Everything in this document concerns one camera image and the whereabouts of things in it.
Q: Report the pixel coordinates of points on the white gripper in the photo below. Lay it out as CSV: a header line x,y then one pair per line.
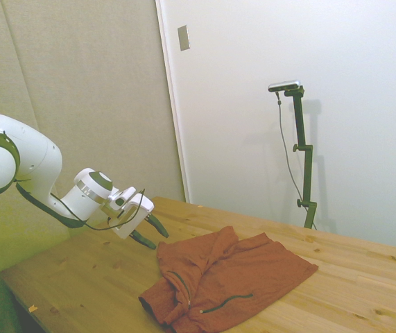
x,y
136,215

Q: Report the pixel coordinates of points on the dark red zippered jacket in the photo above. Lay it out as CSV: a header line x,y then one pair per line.
x,y
246,270

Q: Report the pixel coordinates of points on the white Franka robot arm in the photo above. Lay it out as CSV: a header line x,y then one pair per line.
x,y
34,152

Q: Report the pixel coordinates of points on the small tan tape scrap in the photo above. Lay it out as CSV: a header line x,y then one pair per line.
x,y
32,308

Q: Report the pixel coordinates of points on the wrist camera on silver mount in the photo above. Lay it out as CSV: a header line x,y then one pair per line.
x,y
121,197

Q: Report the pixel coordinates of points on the white door frame trim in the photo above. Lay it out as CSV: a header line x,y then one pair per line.
x,y
173,104

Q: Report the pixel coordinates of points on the grey wall plate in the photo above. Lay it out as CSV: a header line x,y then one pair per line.
x,y
183,38

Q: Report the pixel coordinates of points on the grey exterior camera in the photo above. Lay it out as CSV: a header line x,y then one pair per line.
x,y
284,85

